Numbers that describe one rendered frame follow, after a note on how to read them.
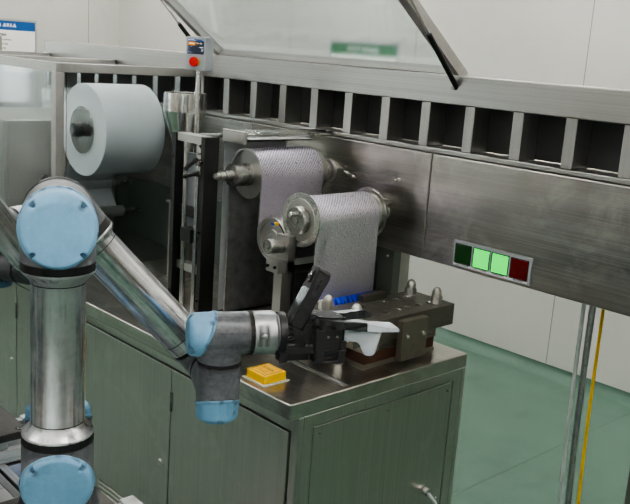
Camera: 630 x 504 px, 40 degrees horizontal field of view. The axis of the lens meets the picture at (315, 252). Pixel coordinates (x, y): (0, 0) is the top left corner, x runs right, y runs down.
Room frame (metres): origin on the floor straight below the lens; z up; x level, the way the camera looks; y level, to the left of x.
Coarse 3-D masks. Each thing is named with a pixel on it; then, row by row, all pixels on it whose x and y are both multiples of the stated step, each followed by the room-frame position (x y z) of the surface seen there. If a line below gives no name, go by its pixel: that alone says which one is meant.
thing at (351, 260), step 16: (320, 240) 2.27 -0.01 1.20; (336, 240) 2.31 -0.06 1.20; (352, 240) 2.35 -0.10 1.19; (368, 240) 2.39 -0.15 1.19; (320, 256) 2.27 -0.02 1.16; (336, 256) 2.31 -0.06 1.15; (352, 256) 2.35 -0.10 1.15; (368, 256) 2.40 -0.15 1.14; (336, 272) 2.31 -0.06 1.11; (352, 272) 2.36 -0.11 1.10; (368, 272) 2.40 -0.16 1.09; (336, 288) 2.32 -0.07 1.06; (352, 288) 2.36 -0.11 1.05; (368, 288) 2.41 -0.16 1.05
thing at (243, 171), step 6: (228, 168) 2.46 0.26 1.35; (234, 168) 2.44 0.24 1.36; (240, 168) 2.44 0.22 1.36; (246, 168) 2.46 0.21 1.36; (252, 168) 2.47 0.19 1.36; (234, 174) 2.44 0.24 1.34; (240, 174) 2.43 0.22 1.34; (246, 174) 2.45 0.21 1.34; (252, 174) 2.46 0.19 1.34; (234, 180) 2.44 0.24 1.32; (240, 180) 2.43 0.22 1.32; (246, 180) 2.45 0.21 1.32; (252, 180) 2.46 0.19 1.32; (234, 186) 2.44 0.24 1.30
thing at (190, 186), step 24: (216, 144) 2.43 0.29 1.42; (192, 168) 2.50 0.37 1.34; (216, 168) 2.44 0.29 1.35; (192, 192) 2.50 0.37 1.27; (216, 192) 2.44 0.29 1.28; (192, 216) 2.47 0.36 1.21; (192, 240) 2.45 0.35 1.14; (168, 264) 2.52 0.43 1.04; (192, 264) 2.45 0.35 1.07; (168, 288) 2.51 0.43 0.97; (192, 288) 2.45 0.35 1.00; (192, 312) 2.45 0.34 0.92
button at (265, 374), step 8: (248, 368) 2.03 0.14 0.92; (256, 368) 2.03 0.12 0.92; (264, 368) 2.03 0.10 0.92; (272, 368) 2.04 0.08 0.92; (248, 376) 2.02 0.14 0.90; (256, 376) 2.00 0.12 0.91; (264, 376) 1.98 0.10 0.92; (272, 376) 1.99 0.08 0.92; (280, 376) 2.01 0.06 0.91; (264, 384) 1.98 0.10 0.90
